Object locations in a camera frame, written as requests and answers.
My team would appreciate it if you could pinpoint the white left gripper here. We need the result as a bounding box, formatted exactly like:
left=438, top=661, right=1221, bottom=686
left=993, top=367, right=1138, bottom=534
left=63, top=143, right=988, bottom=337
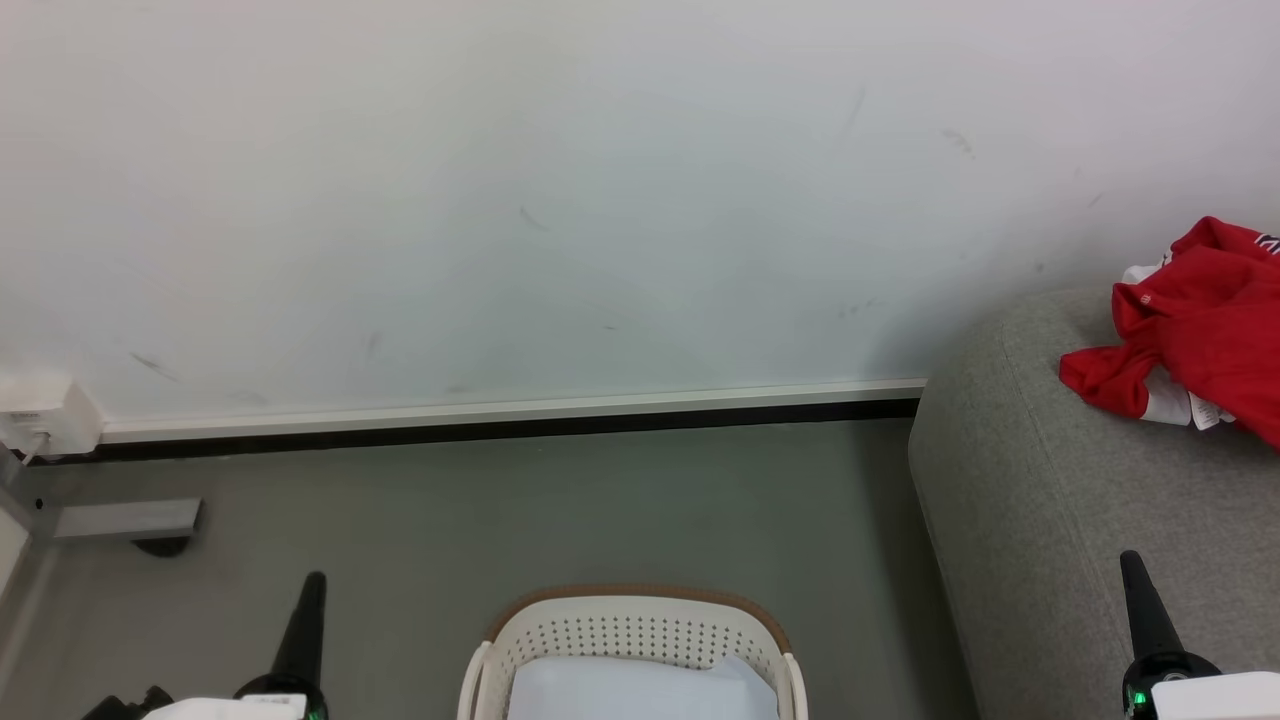
left=145, top=571, right=330, bottom=720

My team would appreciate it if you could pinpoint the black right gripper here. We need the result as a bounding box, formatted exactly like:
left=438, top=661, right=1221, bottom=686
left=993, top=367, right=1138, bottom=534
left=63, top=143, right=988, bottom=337
left=1119, top=549, right=1280, bottom=720

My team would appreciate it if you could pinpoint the red and white garment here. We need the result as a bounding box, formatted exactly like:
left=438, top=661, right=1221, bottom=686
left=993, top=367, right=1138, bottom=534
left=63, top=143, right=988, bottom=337
left=1058, top=216, right=1280, bottom=451

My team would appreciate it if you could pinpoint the white laundry basket brown rim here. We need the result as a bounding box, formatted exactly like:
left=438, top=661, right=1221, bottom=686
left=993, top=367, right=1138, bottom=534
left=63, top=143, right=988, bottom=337
left=457, top=585, right=809, bottom=720

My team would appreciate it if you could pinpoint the grey fabric sofa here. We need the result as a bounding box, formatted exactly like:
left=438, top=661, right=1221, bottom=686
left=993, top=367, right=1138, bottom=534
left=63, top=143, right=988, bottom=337
left=908, top=287, right=1280, bottom=720

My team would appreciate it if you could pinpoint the white and black baseboard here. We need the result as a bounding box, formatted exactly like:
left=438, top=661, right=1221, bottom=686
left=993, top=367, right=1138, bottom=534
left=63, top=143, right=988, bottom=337
left=98, top=378, right=927, bottom=464

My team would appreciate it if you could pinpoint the pale blue garment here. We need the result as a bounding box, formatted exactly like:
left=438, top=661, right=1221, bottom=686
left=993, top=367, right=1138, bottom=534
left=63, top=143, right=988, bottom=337
left=507, top=654, right=782, bottom=720

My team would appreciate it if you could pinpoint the grey metal floor bracket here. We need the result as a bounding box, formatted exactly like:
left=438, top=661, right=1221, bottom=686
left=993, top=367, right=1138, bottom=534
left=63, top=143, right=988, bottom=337
left=52, top=498, right=205, bottom=543

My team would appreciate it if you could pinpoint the white wall socket box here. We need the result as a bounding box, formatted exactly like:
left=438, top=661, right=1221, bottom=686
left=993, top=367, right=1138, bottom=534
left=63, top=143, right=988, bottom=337
left=0, top=374, right=105, bottom=460

